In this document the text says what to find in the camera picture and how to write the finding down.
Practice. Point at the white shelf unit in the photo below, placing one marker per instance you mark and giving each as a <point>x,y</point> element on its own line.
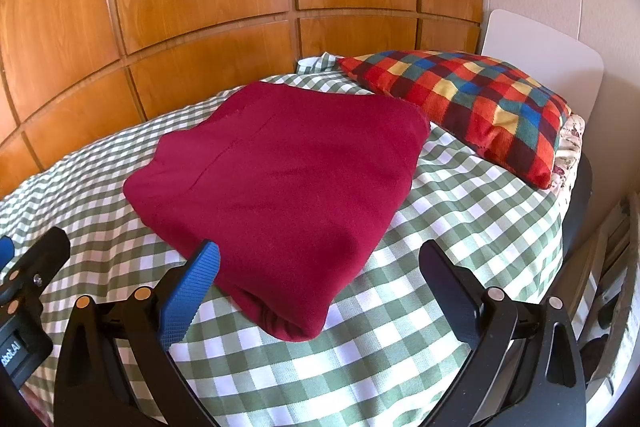
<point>612,267</point>

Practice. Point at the multicolour plaid pillow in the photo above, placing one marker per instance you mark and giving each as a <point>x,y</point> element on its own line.
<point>465,107</point>

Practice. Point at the floral bed linen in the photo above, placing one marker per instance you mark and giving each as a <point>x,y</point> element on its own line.
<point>567,147</point>

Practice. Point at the dark red garment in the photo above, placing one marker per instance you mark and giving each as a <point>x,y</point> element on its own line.
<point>290,187</point>

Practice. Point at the green checked bedspread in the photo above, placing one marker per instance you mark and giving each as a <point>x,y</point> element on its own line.
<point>450,232</point>

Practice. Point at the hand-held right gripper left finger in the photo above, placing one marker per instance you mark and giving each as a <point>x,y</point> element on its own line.
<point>192,292</point>

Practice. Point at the white headboard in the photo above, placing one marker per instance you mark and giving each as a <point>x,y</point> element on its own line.
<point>540,52</point>

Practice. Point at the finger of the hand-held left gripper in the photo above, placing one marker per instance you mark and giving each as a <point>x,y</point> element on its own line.
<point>42,257</point>
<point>5,252</point>

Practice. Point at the black bed frame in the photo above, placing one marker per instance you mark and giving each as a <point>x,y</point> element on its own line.
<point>580,207</point>

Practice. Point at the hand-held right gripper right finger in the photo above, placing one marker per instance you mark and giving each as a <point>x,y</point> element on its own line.
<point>450,292</point>

